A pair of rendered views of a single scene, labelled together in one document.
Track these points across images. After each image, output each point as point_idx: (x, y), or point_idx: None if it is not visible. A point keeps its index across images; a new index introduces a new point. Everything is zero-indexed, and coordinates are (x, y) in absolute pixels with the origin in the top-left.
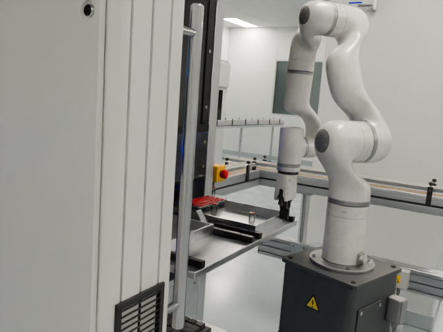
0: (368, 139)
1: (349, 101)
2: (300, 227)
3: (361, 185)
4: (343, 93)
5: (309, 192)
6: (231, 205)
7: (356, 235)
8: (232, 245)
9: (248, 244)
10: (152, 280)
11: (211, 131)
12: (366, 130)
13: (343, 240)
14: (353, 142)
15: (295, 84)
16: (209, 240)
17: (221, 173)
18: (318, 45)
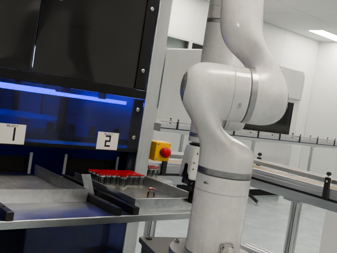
0: (241, 88)
1: (236, 43)
2: (285, 243)
3: (228, 148)
4: (228, 31)
5: (297, 198)
6: (155, 185)
7: (220, 217)
8: (89, 212)
9: (109, 216)
10: None
11: (149, 99)
12: (241, 75)
13: (202, 221)
14: (216, 88)
15: (209, 35)
16: (72, 204)
17: (161, 150)
18: None
